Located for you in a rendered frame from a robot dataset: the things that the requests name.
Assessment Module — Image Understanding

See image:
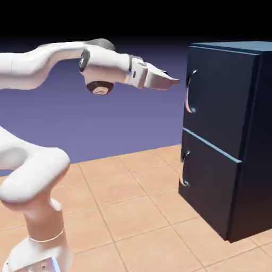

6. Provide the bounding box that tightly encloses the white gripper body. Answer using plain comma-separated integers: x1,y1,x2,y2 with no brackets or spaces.
142,62,180,91

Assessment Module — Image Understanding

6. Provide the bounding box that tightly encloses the dark blue cabinet door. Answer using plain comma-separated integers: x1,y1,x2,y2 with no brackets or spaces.
182,46,260,160
177,128,243,241

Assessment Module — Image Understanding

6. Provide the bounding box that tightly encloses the dark blue cabinet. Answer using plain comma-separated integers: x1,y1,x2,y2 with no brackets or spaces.
177,41,272,244

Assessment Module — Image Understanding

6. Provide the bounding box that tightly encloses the curved silver door handle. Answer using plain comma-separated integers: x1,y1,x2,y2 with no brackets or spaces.
185,69,198,114
178,150,191,188

